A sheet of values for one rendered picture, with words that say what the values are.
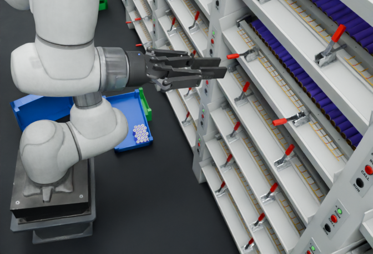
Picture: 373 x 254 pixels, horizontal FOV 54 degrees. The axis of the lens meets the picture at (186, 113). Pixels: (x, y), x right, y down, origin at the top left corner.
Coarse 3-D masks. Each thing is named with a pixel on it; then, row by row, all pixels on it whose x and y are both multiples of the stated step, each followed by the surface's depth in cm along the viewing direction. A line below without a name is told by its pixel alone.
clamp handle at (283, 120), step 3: (297, 114) 90; (291, 117) 90; (294, 117) 90; (297, 117) 90; (276, 120) 89; (279, 120) 89; (282, 120) 89; (285, 120) 89; (288, 120) 90; (291, 120) 90; (294, 120) 90; (273, 123) 89; (276, 123) 88; (279, 123) 89; (282, 123) 89
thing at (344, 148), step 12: (240, 24) 116; (252, 36) 111; (264, 48) 107; (276, 60) 103; (288, 84) 98; (288, 96) 96; (300, 96) 94; (312, 108) 91; (324, 120) 88; (336, 132) 85; (336, 144) 84; (348, 156) 81
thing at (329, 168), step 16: (240, 16) 117; (256, 16) 119; (224, 32) 119; (240, 32) 117; (240, 48) 112; (256, 64) 107; (256, 80) 104; (272, 80) 102; (272, 96) 99; (288, 112) 95; (288, 128) 95; (304, 128) 91; (304, 144) 88; (320, 144) 87; (320, 160) 85; (336, 160) 84; (336, 176) 78
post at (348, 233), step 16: (368, 144) 68; (352, 160) 73; (336, 192) 80; (352, 192) 75; (368, 192) 71; (320, 208) 87; (352, 208) 76; (368, 208) 72; (352, 224) 77; (304, 240) 98; (320, 240) 90; (336, 240) 84; (352, 240) 83
